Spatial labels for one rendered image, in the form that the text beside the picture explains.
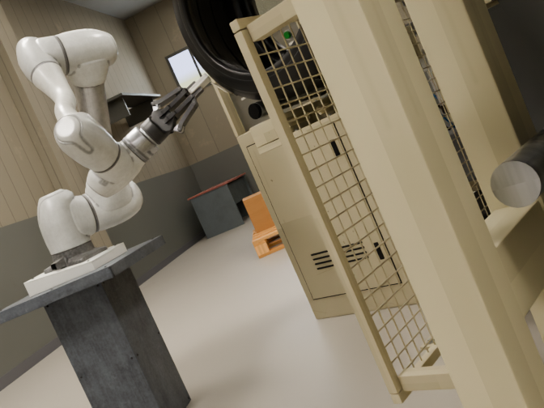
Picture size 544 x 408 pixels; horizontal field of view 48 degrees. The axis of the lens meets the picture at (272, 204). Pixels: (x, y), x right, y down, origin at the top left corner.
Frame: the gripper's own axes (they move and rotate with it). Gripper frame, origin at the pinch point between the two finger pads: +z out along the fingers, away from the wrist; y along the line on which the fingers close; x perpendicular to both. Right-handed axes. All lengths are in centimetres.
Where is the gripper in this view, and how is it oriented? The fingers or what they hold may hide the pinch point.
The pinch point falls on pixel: (199, 85)
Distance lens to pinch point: 176.7
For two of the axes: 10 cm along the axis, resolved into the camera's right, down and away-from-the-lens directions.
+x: -1.8, -2.1, -9.6
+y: 6.9, 6.7, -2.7
